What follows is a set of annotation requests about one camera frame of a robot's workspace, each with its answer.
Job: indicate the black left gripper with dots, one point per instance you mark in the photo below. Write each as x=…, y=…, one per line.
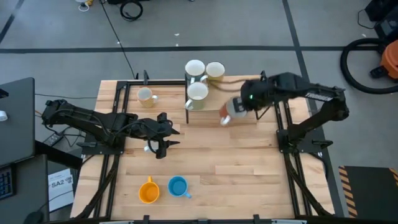
x=161, y=133

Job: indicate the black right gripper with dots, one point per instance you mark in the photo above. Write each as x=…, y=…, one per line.
x=255, y=93

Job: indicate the red mug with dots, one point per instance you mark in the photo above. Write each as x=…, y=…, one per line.
x=224, y=112

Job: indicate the mustard yellow mug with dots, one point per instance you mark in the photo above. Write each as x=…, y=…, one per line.
x=215, y=71

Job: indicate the light green mug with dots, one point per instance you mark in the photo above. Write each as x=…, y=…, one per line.
x=197, y=91

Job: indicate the light blue mug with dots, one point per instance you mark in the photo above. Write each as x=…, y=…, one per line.
x=178, y=186

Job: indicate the yellow patterned mug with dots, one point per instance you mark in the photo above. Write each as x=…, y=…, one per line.
x=146, y=96

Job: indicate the teal mug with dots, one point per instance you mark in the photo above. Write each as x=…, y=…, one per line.
x=195, y=69

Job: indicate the orange mug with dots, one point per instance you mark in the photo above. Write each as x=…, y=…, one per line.
x=149, y=193

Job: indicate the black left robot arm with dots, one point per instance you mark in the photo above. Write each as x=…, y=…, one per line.
x=93, y=123

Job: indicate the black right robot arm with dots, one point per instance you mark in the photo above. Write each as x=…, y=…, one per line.
x=323, y=99

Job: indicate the wooden shelf with black legs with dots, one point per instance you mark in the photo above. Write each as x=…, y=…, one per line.
x=214, y=117

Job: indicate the orange shop vacuum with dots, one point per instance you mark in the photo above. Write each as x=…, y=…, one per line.
x=343, y=65
x=392, y=59

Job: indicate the black desk crossbar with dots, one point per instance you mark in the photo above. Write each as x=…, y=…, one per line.
x=59, y=155

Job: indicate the black power brick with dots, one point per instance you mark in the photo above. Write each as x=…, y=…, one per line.
x=53, y=139

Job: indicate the white printed paper sheet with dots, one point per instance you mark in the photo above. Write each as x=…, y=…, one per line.
x=60, y=193

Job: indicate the dark grey desk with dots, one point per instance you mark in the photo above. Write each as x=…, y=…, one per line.
x=28, y=193

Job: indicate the black hazard-striped mat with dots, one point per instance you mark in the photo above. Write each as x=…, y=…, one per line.
x=370, y=189

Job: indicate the grey cabinet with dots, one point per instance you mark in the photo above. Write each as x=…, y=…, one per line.
x=17, y=130

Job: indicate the yellow plug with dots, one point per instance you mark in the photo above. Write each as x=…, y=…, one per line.
x=90, y=2

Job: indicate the black equipment case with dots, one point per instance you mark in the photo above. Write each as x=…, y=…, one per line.
x=388, y=29
x=384, y=7

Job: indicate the white tape roll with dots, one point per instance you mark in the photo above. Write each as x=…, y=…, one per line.
x=2, y=115

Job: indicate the backlit black keyboard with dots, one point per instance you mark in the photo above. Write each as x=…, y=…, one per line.
x=6, y=183

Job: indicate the small black device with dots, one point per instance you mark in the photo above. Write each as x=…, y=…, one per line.
x=3, y=92

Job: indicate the black metal rig frame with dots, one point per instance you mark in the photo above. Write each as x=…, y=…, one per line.
x=161, y=82

